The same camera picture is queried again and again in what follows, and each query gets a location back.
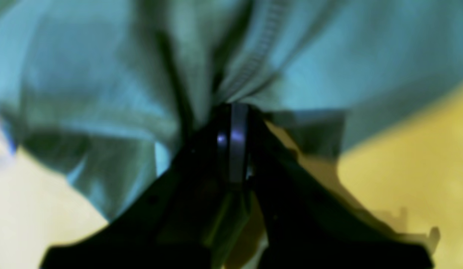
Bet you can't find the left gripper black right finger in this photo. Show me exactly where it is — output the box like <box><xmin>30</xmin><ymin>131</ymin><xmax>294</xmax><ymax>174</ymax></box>
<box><xmin>231</xmin><ymin>103</ymin><xmax>434</xmax><ymax>269</ymax></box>

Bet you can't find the orange table cloth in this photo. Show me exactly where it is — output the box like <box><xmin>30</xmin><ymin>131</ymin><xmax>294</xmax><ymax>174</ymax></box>
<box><xmin>0</xmin><ymin>84</ymin><xmax>463</xmax><ymax>269</ymax></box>

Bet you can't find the green T-shirt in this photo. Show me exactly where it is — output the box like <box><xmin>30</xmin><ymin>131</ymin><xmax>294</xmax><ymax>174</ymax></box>
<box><xmin>0</xmin><ymin>0</ymin><xmax>463</xmax><ymax>221</ymax></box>

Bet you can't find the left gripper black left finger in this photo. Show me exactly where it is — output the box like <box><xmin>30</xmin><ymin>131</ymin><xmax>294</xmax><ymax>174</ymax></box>
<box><xmin>40</xmin><ymin>106</ymin><xmax>230</xmax><ymax>269</ymax></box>

